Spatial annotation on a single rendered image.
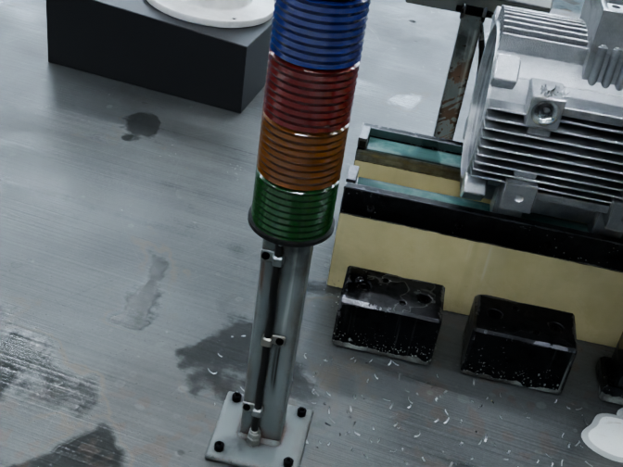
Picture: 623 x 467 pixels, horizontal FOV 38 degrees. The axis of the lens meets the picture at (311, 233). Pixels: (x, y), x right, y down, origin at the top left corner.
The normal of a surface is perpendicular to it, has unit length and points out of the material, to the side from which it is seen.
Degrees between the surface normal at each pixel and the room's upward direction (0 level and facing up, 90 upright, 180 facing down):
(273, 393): 90
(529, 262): 90
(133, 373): 0
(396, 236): 90
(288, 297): 90
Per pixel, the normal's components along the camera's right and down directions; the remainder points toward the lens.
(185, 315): 0.13, -0.81
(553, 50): -0.15, 0.53
